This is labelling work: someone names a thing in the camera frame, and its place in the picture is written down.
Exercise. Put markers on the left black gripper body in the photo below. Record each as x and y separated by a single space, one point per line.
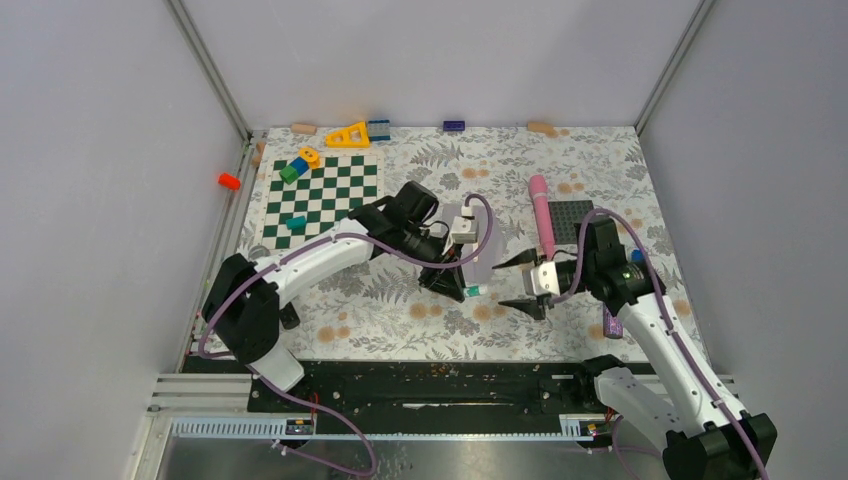
423 245

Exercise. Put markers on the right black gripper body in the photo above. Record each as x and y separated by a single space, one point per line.
570 266

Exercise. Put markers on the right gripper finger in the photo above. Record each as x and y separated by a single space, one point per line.
526 259
534 307

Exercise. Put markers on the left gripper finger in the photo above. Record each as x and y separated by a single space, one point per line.
450 283
429 280

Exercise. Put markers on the green white glue stick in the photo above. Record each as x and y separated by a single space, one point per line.
475 291

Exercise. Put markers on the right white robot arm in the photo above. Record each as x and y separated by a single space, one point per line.
701 429

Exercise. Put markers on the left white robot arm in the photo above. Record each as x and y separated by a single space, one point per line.
250 301

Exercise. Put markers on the dark grey lego baseplate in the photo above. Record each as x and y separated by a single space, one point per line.
566 217

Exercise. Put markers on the pink marker pen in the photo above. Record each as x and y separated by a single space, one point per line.
538 191

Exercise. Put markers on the purple glitter microphone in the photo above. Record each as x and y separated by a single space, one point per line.
612 328

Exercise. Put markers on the floral patterned table mat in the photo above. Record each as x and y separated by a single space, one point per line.
377 310

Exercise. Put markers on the green white chessboard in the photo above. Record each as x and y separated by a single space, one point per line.
324 196

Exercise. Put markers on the dark blue lego brick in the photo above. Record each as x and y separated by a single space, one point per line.
453 126

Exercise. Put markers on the yellow triangle toy block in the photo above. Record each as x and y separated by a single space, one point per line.
354 136

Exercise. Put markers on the teal small block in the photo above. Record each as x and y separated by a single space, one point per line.
296 223

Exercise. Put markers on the right wooden cylinder peg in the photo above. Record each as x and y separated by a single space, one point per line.
542 128

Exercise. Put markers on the wooden cylinder peg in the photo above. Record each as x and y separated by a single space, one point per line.
542 128
303 129

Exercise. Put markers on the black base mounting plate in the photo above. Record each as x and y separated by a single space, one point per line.
435 397

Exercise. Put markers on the blue cube block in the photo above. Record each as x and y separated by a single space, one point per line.
300 165

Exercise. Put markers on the black grey microphone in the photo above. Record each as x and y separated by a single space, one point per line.
287 314

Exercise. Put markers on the green cube block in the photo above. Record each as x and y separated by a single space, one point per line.
289 174

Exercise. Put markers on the left wooden cylinder peg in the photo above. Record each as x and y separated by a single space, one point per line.
303 129

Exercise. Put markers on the red cylinder block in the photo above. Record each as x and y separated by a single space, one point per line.
229 181

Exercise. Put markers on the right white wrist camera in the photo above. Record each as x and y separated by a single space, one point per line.
541 280

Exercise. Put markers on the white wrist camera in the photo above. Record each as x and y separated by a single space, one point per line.
541 280
464 227

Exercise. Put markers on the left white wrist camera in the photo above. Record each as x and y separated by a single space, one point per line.
464 227

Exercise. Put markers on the orange ring toy block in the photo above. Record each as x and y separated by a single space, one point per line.
311 156

